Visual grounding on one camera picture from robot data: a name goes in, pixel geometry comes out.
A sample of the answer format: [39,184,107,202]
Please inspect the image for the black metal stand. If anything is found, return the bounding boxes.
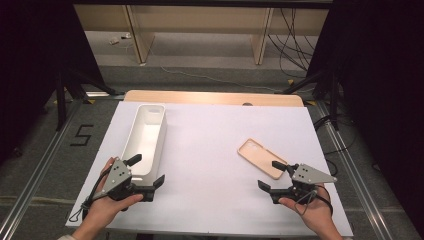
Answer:
[54,66,126,131]
[283,68,341,131]

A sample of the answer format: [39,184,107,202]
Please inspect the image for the white floor cable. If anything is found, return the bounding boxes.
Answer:
[148,46,316,94]

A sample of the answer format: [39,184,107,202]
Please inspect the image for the bundle of black hanging cables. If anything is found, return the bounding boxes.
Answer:
[268,8,318,79]

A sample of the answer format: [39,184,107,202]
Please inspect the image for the hand-held gripper cable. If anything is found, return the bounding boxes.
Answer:
[68,168,113,224]
[293,184,335,216]

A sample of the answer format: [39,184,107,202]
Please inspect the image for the white table board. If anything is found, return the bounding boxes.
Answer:
[65,100,354,238]

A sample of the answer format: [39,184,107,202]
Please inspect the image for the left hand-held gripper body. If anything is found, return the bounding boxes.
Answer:
[98,157,156,203]

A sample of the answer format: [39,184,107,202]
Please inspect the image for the person's right hand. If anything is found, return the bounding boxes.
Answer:
[278,184,334,234]

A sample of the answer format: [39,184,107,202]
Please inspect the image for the aluminium floor rail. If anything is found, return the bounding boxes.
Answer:
[0,99,84,240]
[316,99,395,240]

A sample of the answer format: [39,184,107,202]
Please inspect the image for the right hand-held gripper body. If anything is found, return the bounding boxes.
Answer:
[270,162,338,205]

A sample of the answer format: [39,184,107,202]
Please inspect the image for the wooden desk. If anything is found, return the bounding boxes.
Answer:
[73,3,329,66]

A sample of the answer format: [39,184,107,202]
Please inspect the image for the left hand-held gripper cable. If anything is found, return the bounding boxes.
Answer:
[68,168,113,224]

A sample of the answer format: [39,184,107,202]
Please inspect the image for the white plastic storage bin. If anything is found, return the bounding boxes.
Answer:
[120,103,168,187]

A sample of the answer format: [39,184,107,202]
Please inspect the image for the black curtain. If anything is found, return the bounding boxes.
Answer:
[306,0,424,231]
[0,0,108,163]

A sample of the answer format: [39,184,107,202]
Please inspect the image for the person's left hand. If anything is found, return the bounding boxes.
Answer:
[83,157,144,228]

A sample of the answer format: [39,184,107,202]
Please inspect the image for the black floor cables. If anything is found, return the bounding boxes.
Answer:
[313,114,358,177]

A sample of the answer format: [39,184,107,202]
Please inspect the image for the light wooden table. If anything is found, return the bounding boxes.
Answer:
[123,89,304,108]

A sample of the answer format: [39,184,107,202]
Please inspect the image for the right hand-held gripper cable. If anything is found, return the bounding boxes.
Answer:
[293,184,335,216]

